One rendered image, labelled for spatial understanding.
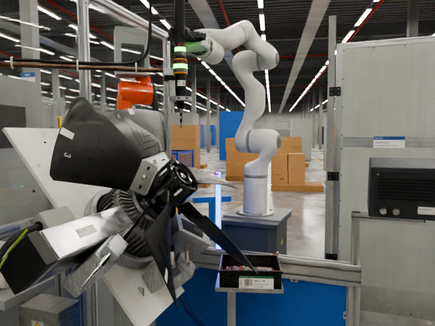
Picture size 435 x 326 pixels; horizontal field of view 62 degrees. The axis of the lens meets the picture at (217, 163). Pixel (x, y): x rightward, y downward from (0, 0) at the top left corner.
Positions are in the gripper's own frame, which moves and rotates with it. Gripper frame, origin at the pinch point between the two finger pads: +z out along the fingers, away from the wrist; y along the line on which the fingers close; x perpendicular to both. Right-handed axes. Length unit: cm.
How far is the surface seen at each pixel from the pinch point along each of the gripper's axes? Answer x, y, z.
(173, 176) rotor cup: -42.7, -5.0, 15.4
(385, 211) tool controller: -58, -62, -30
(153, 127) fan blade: -28.9, 10.9, -2.0
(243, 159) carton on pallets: -105, 232, -897
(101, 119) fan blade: -27.2, 9.2, 27.2
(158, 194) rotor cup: -48, 0, 16
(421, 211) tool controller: -58, -73, -32
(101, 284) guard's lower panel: -110, 71, -49
